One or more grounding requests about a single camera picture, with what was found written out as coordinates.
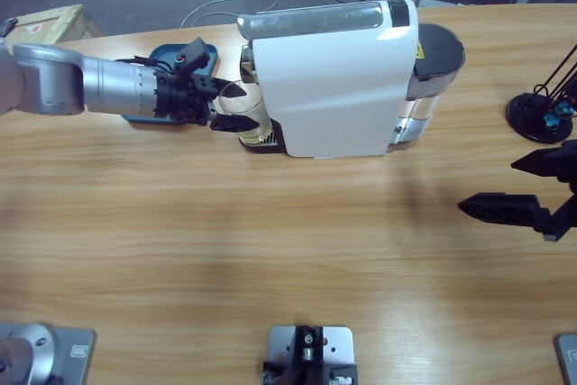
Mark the silver grate drip tray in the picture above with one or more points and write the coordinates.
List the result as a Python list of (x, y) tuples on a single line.
[(272, 139)]

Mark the blue coffee capsule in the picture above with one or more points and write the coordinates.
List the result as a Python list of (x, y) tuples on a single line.
[(551, 121), (564, 108)]

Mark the clear glass cup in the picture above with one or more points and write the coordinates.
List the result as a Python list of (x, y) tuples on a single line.
[(252, 105)]

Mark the blue plastic tray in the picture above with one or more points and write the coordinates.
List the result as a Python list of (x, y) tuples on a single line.
[(213, 62)]

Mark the clear water tank black lid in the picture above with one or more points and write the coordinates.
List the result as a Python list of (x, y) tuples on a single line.
[(439, 47)]

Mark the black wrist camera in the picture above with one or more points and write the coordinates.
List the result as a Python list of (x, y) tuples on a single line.
[(191, 56)]

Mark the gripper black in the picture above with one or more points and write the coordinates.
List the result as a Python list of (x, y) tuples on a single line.
[(180, 101), (569, 195)]

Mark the silver coffee machine lever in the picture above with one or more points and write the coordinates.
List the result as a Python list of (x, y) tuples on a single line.
[(311, 20)]

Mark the wooden crate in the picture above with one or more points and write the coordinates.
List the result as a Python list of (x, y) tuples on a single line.
[(54, 24)]

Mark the black clip on crate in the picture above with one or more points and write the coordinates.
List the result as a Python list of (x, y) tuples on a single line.
[(9, 24)]

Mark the white capsule coffee machine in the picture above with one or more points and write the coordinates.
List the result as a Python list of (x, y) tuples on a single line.
[(333, 87)]

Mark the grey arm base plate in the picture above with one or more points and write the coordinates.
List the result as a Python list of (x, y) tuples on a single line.
[(45, 353), (568, 358)]

